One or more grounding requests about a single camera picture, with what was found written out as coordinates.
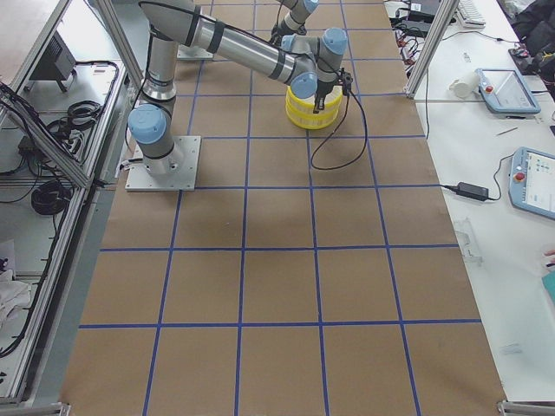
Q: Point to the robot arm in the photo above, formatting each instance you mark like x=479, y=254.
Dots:
x=294, y=21
x=309, y=65

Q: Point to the lower teach pendant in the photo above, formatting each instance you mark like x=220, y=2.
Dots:
x=531, y=183

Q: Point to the clear plastic bracket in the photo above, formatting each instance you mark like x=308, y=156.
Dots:
x=467, y=242

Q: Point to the black power brick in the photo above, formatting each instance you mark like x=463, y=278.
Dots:
x=472, y=191

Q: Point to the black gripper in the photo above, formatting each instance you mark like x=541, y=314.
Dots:
x=323, y=87

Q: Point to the black electronics box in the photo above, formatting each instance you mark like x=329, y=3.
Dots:
x=56, y=63

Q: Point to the upper teach pendant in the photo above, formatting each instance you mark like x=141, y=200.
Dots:
x=506, y=93

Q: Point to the yellow steamer layer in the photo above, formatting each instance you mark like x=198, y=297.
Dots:
x=309, y=120
x=306, y=106

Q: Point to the white cup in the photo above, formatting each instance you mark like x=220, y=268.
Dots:
x=465, y=85

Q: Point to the teach pendant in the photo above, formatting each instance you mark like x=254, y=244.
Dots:
x=506, y=93
x=531, y=183

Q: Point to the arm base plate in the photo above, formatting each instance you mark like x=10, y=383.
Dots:
x=177, y=171

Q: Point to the aluminium frame side rail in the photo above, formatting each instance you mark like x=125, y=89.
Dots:
x=47, y=191

